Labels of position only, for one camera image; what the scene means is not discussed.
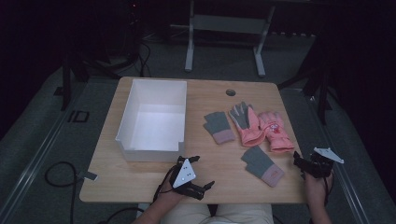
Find person's right hand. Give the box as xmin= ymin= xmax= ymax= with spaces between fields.
xmin=304 ymin=170 xmax=334 ymax=202

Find black metal stand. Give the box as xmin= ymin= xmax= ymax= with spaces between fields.
xmin=277 ymin=31 xmax=335 ymax=126
xmin=53 ymin=27 xmax=143 ymax=112

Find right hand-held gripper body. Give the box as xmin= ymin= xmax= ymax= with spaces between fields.
xmin=301 ymin=147 xmax=346 ymax=180

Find pink glove grey palm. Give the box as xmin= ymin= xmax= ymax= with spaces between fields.
xmin=228 ymin=101 xmax=266 ymax=147

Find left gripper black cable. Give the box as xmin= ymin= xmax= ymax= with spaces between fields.
xmin=151 ymin=163 xmax=178 ymax=204

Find black cables behind table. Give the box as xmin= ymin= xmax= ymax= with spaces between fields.
xmin=135 ymin=40 xmax=154 ymax=78

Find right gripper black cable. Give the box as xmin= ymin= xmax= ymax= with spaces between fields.
xmin=322 ymin=174 xmax=334 ymax=207

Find grey knit glove pink cuff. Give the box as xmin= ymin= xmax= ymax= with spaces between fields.
xmin=203 ymin=111 xmax=236 ymax=145
xmin=240 ymin=145 xmax=285 ymax=189

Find black floor cable loop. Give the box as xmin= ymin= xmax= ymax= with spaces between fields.
xmin=44 ymin=161 xmax=79 ymax=224

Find person's left hand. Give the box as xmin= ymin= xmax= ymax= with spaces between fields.
xmin=158 ymin=169 xmax=188 ymax=204

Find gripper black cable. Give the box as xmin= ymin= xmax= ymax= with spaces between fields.
xmin=151 ymin=163 xmax=178 ymax=204
xmin=322 ymin=174 xmax=334 ymax=207

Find grey bracket on table edge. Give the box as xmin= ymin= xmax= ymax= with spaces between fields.
xmin=76 ymin=170 xmax=99 ymax=183

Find black rectangular floor bracket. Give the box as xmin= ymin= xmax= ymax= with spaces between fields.
xmin=66 ymin=109 xmax=91 ymax=124

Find person's legs in beige trousers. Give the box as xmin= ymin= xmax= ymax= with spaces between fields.
xmin=160 ymin=203 xmax=276 ymax=224

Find black cable under table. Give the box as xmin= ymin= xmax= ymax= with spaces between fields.
xmin=95 ymin=206 xmax=146 ymax=224

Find white box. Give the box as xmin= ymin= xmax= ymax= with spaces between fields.
xmin=115 ymin=78 xmax=188 ymax=163

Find white metal desk frame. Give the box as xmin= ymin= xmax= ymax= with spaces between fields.
xmin=169 ymin=0 xmax=277 ymax=78

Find wooden table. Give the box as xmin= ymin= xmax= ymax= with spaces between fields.
xmin=78 ymin=77 xmax=307 ymax=204

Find pink glove with print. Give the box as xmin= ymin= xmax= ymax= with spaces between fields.
xmin=258 ymin=111 xmax=296 ymax=154

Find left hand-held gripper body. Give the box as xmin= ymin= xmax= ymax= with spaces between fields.
xmin=168 ymin=156 xmax=207 ymax=201

